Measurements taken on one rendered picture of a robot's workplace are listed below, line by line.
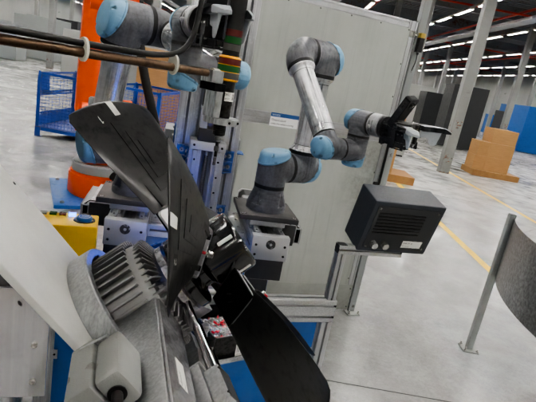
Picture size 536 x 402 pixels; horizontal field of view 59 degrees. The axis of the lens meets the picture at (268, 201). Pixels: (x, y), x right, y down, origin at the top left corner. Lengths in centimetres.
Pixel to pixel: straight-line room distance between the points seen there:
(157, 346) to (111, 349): 8
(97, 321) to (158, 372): 19
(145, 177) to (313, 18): 215
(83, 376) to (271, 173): 121
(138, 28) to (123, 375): 109
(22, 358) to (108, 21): 94
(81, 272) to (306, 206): 233
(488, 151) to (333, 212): 1032
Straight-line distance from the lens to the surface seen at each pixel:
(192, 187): 69
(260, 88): 282
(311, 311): 159
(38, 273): 81
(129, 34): 150
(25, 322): 86
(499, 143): 1335
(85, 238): 132
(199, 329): 82
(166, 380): 66
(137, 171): 89
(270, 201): 175
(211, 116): 91
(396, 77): 316
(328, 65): 179
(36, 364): 90
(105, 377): 63
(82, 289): 85
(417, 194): 162
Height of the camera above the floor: 153
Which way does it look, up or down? 15 degrees down
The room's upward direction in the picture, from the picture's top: 11 degrees clockwise
